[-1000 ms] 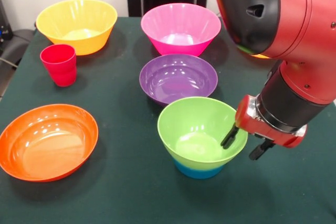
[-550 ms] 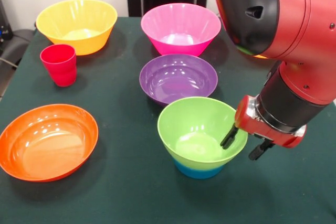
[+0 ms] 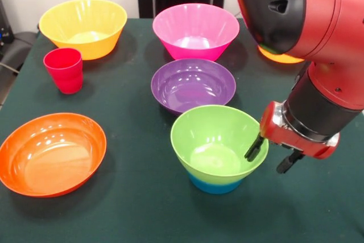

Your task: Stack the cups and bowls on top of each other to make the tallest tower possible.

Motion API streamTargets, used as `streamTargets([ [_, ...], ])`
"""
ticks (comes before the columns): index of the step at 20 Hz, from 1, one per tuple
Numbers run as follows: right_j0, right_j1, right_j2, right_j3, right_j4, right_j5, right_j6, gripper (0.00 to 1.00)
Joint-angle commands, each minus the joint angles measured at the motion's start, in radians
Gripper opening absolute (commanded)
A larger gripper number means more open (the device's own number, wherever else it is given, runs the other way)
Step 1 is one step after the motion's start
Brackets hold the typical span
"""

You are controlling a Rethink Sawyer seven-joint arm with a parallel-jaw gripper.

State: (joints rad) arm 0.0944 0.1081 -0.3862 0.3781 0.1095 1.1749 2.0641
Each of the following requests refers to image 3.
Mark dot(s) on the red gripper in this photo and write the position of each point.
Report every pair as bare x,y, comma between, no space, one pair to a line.
298,140

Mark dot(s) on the blue bowl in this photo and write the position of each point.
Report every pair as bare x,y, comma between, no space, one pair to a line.
216,186

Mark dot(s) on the large green bowl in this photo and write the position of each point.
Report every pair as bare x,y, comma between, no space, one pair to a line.
207,140

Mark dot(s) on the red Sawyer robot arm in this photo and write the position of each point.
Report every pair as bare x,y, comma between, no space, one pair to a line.
327,26

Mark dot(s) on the yellow-orange large bowl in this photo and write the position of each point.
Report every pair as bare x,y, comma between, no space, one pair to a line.
281,58
85,46

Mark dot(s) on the purple bowl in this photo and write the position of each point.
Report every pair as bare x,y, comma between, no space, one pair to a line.
187,86

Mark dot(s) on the pink large bowl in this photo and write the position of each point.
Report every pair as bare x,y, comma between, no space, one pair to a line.
196,49

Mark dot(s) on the dark green tablecloth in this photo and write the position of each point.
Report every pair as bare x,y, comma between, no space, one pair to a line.
128,220

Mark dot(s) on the red cup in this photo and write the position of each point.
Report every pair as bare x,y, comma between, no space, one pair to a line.
66,78

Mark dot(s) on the orange shallow bowl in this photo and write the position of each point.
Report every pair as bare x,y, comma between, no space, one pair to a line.
51,157

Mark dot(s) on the grey office chair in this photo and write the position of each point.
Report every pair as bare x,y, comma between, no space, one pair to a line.
20,49

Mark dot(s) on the black computer equipment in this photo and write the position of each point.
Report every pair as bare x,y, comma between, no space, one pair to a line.
5,26

